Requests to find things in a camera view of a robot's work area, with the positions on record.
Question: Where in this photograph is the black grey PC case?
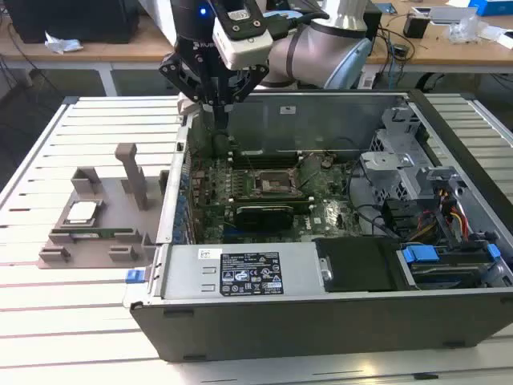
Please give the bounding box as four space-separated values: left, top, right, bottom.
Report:
122 88 513 364

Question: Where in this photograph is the small black cube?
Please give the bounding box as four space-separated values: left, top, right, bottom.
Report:
402 13 430 40

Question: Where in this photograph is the white paper sheet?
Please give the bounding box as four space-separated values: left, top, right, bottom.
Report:
476 26 513 50

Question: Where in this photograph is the black power connector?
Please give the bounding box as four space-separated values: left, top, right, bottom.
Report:
382 199 418 233

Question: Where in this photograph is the silver CPU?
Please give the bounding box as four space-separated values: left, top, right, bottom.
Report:
66 201 99 225

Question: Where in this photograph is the green motherboard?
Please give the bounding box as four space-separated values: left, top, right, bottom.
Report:
187 154 364 245

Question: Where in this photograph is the metal drive cage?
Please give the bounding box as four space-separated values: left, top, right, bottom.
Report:
358 104 476 241

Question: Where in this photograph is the brown parts rack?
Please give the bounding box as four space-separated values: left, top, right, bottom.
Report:
38 142 161 270

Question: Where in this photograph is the white flat box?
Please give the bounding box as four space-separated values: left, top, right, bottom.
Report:
429 6 479 26

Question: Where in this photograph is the metal socket cover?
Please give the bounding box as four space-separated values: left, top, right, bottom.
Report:
292 153 322 193

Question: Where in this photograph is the wooden desk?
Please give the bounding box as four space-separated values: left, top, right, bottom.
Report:
0 15 180 97
362 0 513 75

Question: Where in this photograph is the grey power supply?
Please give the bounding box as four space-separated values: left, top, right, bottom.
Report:
147 241 326 308

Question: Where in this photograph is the black speaker box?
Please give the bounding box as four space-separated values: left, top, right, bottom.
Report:
362 10 384 41

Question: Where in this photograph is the blue box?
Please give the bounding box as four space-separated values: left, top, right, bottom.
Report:
467 0 513 17

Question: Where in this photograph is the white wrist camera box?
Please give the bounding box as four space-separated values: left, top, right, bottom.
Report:
211 0 274 71

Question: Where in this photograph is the black computer tower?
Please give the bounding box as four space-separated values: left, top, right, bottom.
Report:
7 0 139 45

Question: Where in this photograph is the green RAM stick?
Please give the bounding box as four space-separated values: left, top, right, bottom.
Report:
54 227 135 238
234 199 312 214

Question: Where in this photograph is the black graphics card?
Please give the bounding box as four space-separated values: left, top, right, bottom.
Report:
233 204 297 233

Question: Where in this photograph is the black plastic cover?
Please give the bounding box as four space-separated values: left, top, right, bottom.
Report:
311 236 402 294

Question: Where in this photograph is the clear plastic bag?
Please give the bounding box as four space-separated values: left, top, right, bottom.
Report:
445 16 491 45

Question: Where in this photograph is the white power adapter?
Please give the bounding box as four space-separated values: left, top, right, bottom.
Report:
357 71 378 90

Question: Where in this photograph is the yellow red wire bundle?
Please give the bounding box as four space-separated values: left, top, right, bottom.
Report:
416 188 471 242

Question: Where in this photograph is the blue expansion slot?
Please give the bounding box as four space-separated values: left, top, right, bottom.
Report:
222 228 252 243

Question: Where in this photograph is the crumpled white paper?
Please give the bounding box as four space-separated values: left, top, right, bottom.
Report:
43 31 85 55

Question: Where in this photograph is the hard disk in blue carrier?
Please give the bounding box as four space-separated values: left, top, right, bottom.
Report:
395 244 503 292

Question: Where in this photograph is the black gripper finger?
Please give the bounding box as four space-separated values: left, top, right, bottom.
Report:
159 51 222 130
221 63 270 130

